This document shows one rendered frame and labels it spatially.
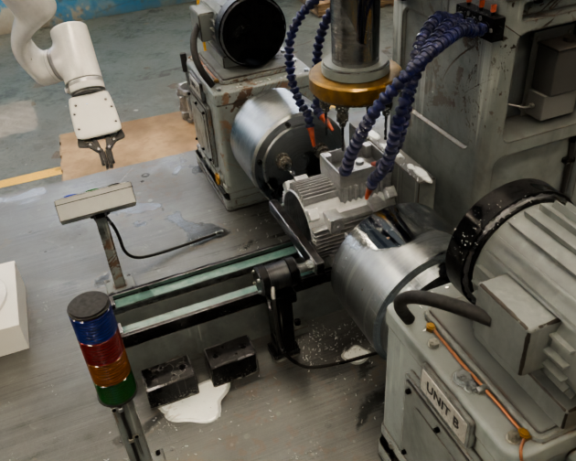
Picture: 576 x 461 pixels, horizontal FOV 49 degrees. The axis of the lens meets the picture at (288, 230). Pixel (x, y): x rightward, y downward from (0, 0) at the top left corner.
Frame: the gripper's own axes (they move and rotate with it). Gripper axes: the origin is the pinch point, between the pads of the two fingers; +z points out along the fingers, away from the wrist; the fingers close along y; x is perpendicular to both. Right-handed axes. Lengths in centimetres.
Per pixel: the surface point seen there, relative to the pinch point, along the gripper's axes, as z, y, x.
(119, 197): 9.4, 0.0, -3.6
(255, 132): 2.9, 34.3, -4.6
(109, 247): 19.2, -5.1, 5.5
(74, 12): -231, 27, 469
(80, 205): 9.0, -8.5, -3.6
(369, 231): 32, 38, -46
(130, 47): -161, 59, 393
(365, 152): 16, 52, -23
